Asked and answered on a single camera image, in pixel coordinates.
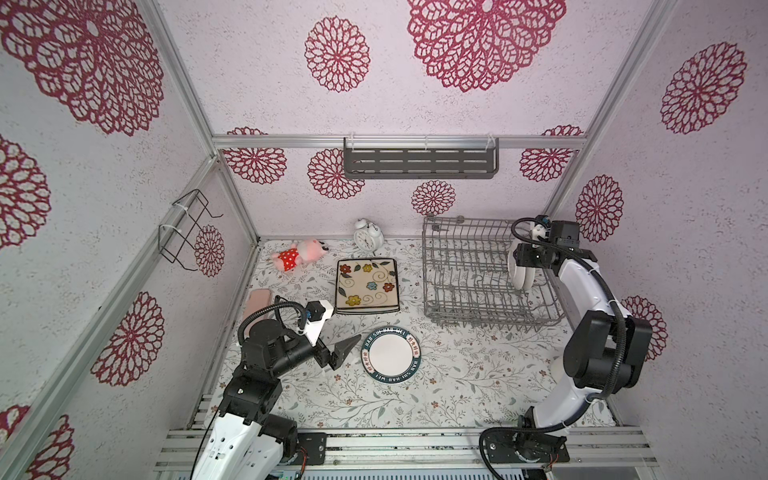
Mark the white round plate three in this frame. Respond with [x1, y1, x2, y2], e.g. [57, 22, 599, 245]
[507, 249, 528, 291]

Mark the white round plate four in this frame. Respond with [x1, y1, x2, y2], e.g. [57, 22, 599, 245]
[522, 267, 536, 291]

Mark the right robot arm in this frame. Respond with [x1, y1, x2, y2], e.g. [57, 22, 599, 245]
[511, 215, 652, 433]

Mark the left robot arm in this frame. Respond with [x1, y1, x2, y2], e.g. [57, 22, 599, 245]
[190, 297, 361, 479]

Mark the pink rectangular block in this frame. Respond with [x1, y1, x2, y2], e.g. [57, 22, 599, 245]
[242, 289, 273, 321]

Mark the pink plush toy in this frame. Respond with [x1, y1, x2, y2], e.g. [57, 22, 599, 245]
[271, 239, 329, 272]

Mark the white alarm clock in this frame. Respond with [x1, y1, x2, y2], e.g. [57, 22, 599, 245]
[353, 218, 385, 253]

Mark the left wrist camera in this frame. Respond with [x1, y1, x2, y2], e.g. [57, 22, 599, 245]
[299, 301, 332, 346]

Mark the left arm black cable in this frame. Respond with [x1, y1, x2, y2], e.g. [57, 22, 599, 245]
[238, 295, 310, 346]

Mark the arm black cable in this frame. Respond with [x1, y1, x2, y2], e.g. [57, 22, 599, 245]
[238, 295, 310, 346]
[476, 217, 628, 480]

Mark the grey wire dish rack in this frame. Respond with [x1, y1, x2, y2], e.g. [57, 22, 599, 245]
[421, 216, 565, 331]

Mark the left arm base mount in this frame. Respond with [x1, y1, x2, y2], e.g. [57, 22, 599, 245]
[261, 415, 328, 466]

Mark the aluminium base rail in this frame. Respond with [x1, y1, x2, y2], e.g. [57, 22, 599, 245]
[154, 425, 658, 472]

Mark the black wire wall holder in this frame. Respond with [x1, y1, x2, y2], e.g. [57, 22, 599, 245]
[156, 189, 223, 272]

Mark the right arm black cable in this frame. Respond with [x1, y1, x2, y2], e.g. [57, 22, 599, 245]
[476, 217, 628, 480]

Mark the grey wall shelf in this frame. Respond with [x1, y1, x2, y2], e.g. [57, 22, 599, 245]
[342, 138, 499, 180]

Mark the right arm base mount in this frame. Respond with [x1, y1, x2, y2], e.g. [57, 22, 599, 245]
[479, 417, 571, 465]

